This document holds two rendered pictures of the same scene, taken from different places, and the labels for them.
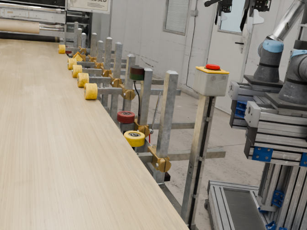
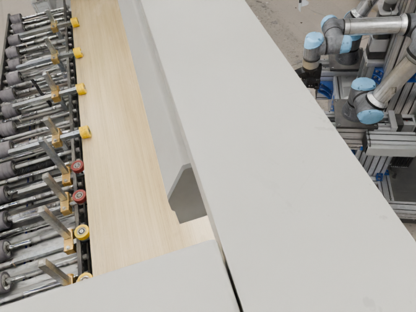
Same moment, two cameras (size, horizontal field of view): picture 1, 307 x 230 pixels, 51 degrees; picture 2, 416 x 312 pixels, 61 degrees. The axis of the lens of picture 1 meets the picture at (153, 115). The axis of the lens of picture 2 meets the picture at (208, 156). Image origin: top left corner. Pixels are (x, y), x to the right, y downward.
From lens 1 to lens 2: 1.25 m
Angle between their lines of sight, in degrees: 36
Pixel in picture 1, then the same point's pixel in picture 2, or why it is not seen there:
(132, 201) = not seen: hidden behind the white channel
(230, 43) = not seen: outside the picture
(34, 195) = (184, 242)
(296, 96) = (353, 117)
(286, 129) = (346, 135)
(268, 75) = (347, 60)
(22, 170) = (174, 223)
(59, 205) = not seen: hidden behind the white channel
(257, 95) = (337, 75)
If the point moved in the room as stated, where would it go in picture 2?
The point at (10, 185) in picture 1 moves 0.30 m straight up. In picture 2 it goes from (172, 237) to (159, 209)
